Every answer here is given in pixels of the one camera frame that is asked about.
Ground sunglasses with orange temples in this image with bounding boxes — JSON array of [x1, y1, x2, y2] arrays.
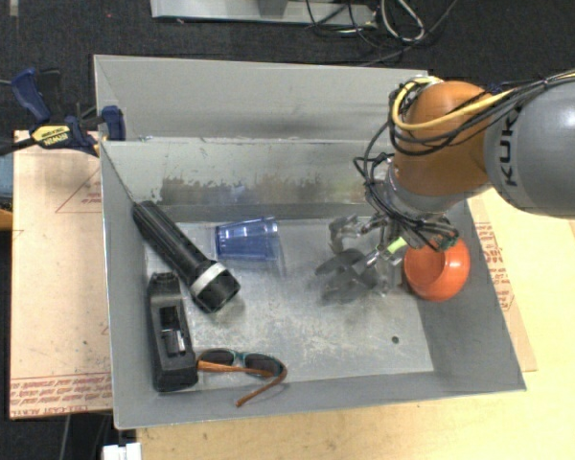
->
[[195, 347, 289, 408]]

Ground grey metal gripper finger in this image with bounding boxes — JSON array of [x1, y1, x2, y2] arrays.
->
[[314, 248, 373, 278], [321, 264, 380, 305]]

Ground grey metal bin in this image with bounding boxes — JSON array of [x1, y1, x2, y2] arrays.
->
[[93, 54, 528, 431]]

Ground orange bowl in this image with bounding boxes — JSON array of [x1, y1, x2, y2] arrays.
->
[[402, 236, 472, 303]]

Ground clear blue plastic cup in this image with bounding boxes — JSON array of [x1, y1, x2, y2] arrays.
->
[[214, 216, 281, 263]]

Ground black rectangular stapler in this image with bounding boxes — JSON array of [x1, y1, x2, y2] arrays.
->
[[145, 271, 200, 394]]

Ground black flashlight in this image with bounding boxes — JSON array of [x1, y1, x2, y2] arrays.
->
[[131, 199, 242, 315]]

